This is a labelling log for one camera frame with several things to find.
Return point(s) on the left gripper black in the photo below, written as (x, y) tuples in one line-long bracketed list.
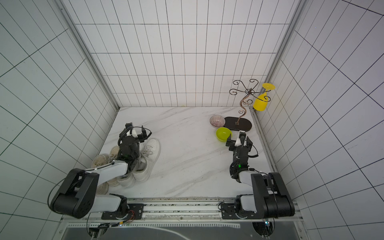
[(143, 136)]

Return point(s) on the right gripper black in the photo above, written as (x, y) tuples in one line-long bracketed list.
[(240, 146)]

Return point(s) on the white sneaker with laces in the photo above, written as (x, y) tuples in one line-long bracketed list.
[(149, 154)]

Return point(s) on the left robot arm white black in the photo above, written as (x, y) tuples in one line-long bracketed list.
[(77, 193)]

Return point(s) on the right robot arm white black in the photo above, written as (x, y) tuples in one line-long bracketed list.
[(270, 197)]

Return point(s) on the lime green plastic bowl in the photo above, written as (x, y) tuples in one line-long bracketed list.
[(222, 134)]

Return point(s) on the black oval stand base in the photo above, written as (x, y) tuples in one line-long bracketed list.
[(237, 124)]

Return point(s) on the pink marbled bowl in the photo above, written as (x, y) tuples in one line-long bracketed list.
[(217, 121)]

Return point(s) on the curly metal cup stand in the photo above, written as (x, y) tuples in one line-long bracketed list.
[(250, 94)]

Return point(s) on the yellow plastic goblet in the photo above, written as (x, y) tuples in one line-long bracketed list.
[(262, 100)]

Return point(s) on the beige shoe near wall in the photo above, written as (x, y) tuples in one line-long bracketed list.
[(100, 160)]

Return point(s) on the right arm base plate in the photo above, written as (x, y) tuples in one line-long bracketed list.
[(231, 211)]

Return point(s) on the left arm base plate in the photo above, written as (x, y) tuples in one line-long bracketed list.
[(132, 211)]

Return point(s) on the aluminium rail frame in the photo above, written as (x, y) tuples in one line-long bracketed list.
[(161, 213)]

